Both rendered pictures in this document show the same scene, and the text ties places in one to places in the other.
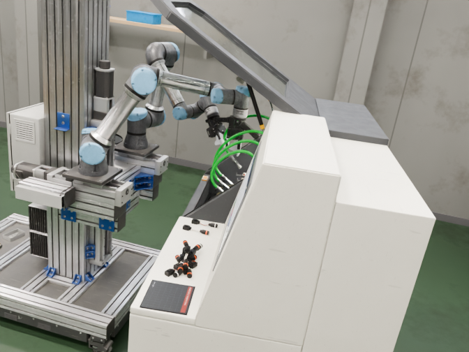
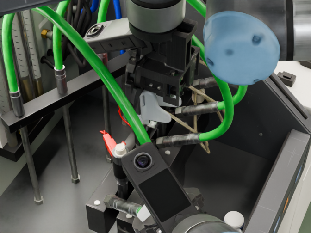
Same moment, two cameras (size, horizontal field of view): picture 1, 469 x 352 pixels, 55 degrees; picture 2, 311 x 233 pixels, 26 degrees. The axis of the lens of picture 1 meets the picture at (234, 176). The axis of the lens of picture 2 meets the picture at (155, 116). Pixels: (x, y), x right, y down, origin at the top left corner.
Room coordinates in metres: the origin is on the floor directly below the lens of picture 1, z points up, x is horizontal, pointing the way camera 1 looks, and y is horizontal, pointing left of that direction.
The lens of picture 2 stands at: (2.87, 0.26, 1.97)
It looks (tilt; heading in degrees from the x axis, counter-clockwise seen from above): 48 degrees down; 202
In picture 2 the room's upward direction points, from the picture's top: straight up
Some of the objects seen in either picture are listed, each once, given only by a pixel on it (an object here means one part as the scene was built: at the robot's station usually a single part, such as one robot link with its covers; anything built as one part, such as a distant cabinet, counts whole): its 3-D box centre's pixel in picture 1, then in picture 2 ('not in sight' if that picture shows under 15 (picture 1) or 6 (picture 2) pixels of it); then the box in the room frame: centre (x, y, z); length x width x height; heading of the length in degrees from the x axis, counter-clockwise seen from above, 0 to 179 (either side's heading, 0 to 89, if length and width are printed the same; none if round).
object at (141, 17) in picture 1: (144, 17); not in sight; (4.88, 1.15, 1.67); 0.31 x 0.22 x 0.10; 78
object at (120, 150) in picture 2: not in sight; (121, 151); (2.24, -0.05, 1.10); 0.02 x 0.02 x 0.03
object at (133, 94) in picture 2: not in sight; (137, 88); (2.26, -0.01, 1.29); 0.05 x 0.02 x 0.09; 176
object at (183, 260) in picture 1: (185, 256); not in sight; (1.52, 0.15, 1.01); 0.23 x 0.11 x 0.06; 176
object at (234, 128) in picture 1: (236, 128); (160, 52); (2.24, 0.02, 1.35); 0.09 x 0.08 x 0.12; 86
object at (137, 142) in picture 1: (136, 138); not in sight; (2.65, 0.63, 1.09); 0.15 x 0.15 x 0.10
